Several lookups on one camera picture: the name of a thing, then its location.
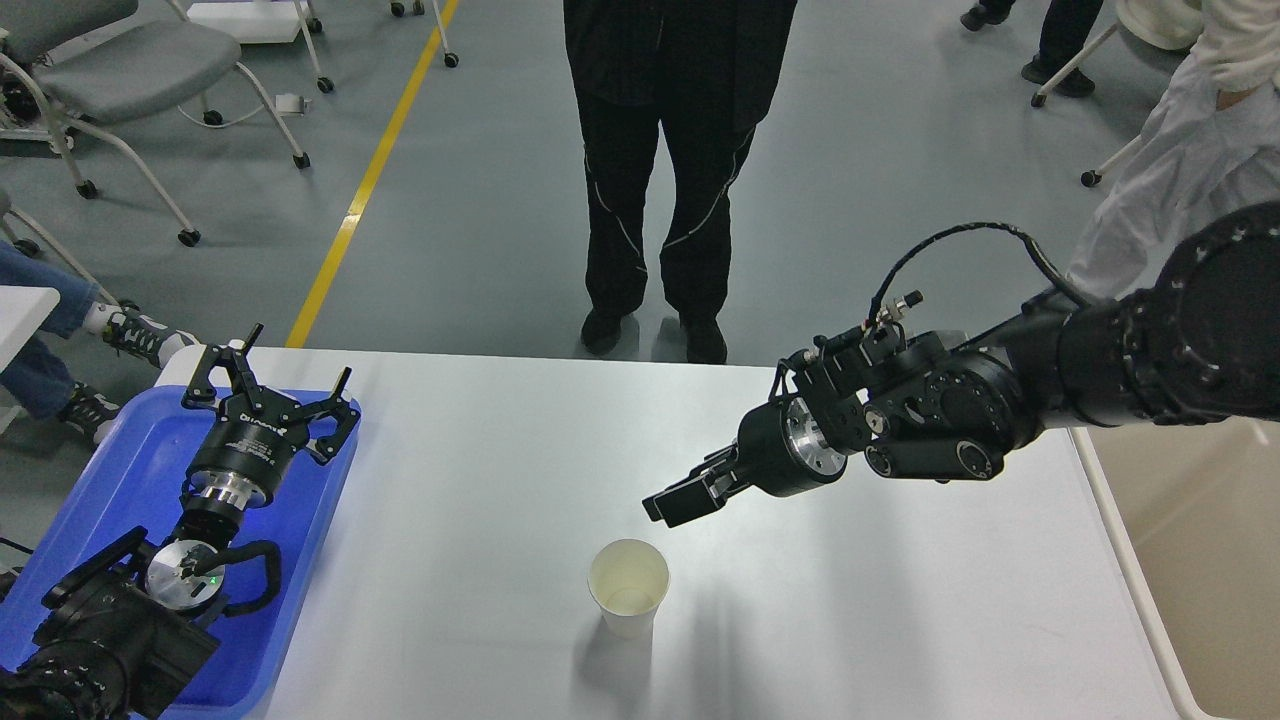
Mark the grey office chair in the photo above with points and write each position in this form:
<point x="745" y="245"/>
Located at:
<point x="144" y="70"/>

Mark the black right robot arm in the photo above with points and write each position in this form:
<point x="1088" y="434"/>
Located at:
<point x="1198" y="346"/>

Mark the blue plastic tray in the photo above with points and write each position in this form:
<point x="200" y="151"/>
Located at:
<point x="133" y="480"/>

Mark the white power adapter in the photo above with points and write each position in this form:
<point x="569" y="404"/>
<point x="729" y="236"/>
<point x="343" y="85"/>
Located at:
<point x="290" y="105"/>

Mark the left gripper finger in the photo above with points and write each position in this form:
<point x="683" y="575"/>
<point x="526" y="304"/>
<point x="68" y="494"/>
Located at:
<point x="234" y="361"/>
<point x="323" y="449"/>

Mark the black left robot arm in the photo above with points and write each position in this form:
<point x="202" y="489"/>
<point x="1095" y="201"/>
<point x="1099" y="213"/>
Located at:
<point x="171" y="580"/>

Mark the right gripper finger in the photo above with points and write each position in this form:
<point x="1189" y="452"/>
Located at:
<point x="722" y="460"/>
<point x="695" y="497"/>

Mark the beige plastic bin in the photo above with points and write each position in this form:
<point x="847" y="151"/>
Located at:
<point x="1193" y="513"/>

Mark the person in white clothes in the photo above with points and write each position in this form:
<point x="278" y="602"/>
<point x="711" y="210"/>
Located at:
<point x="1208" y="148"/>

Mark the white side table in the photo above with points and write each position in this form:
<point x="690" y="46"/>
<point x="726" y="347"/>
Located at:
<point x="23" y="310"/>

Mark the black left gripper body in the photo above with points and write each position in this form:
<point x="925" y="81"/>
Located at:
<point x="248" y="450"/>

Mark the white paper cup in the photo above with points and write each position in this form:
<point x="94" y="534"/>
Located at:
<point x="628" y="579"/>

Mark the person with dark shoes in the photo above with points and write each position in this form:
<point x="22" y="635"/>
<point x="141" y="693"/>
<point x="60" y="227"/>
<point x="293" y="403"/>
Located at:
<point x="1066" y="27"/>

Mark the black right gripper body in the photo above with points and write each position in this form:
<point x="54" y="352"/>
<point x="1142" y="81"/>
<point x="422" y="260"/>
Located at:
<point x="780" y="449"/>

